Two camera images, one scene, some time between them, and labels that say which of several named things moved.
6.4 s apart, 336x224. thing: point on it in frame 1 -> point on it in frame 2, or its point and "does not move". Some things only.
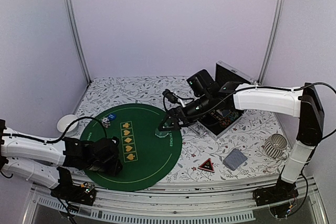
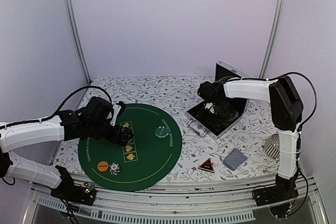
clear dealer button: (161, 134) does not move
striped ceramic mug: (275, 146) does not move
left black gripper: (114, 170) -> (124, 139)
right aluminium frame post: (270, 48) does not move
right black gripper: (173, 113) -> (217, 121)
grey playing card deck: (234, 159) does not move
